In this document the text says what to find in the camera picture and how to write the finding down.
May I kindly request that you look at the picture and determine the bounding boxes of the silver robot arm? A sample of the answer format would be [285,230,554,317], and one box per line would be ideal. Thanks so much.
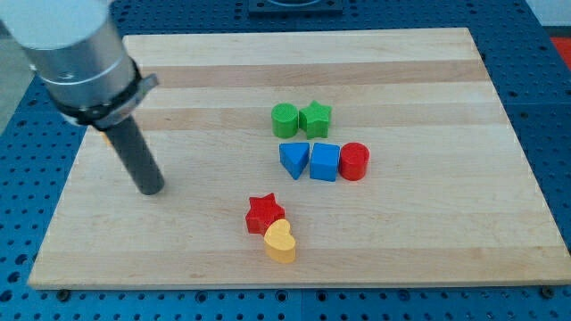
[1,0,159,130]

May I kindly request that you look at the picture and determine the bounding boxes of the yellow heart block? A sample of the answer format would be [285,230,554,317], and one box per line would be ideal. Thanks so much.
[263,218,297,264]

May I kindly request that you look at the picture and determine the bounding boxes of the blue triangle block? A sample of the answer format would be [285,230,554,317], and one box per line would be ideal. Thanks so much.
[278,143,310,180]

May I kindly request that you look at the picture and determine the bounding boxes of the blue cube block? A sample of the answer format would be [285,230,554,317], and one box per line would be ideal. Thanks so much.
[310,143,340,182]

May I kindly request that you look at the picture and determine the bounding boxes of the green cylinder block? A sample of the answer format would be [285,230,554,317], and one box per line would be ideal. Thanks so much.
[270,103,299,138]

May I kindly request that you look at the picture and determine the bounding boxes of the green star block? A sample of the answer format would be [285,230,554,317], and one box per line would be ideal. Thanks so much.
[299,101,332,139]

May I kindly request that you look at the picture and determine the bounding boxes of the red star block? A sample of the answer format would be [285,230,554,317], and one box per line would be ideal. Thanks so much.
[244,193,286,235]

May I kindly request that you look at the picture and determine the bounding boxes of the red cylinder block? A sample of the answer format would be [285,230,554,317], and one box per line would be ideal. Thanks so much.
[338,142,370,181]

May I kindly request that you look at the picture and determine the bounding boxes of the wooden board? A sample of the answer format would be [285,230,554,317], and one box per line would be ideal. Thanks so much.
[29,28,570,290]

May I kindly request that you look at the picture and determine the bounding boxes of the dark grey cylindrical probe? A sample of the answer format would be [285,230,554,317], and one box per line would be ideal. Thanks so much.
[104,116,164,195]

